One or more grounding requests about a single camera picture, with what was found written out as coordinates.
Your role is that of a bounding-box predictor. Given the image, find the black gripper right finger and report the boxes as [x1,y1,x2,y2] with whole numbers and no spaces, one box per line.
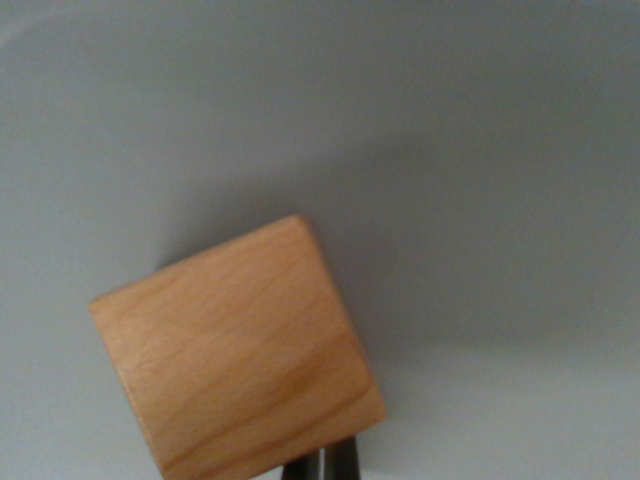
[323,435,362,480]

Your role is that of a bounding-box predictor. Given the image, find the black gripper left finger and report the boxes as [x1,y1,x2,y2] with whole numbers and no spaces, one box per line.
[280,448,325,480]

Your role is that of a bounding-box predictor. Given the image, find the wooden cube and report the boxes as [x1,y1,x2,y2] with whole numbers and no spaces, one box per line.
[87,213,388,480]

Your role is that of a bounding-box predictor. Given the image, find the grey plastic bin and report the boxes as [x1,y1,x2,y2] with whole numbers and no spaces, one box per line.
[0,0,640,480]

